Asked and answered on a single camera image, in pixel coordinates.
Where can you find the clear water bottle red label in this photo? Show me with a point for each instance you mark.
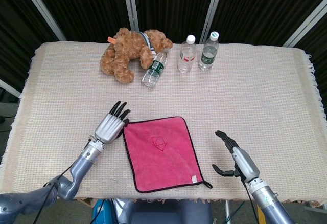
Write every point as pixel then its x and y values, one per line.
pixel 186 57

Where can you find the grey-blue robot torso base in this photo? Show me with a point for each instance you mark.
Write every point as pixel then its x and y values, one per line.
pixel 166 213

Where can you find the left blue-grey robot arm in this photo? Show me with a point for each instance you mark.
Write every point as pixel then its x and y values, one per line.
pixel 81 162

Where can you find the pink and grey towel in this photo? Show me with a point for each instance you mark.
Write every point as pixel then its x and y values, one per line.
pixel 161 157

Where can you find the clear water bottle green label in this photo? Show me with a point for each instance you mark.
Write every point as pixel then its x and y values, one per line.
pixel 208 55
pixel 153 70

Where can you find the bright blue plastic object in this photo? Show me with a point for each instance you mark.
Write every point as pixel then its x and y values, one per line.
pixel 99 212

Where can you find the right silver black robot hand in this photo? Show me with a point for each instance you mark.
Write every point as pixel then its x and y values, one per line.
pixel 245 162

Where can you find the silver metal table leg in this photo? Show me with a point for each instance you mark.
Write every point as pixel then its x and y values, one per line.
pixel 227 211

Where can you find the white metal partition post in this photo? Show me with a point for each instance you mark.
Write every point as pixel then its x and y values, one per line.
pixel 10 88
pixel 41 4
pixel 306 27
pixel 213 4
pixel 130 4

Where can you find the beige woven tablecloth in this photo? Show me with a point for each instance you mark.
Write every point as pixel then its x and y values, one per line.
pixel 64 101

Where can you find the brown teddy bear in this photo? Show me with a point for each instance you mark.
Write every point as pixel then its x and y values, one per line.
pixel 125 55

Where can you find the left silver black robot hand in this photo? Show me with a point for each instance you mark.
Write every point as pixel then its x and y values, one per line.
pixel 108 128

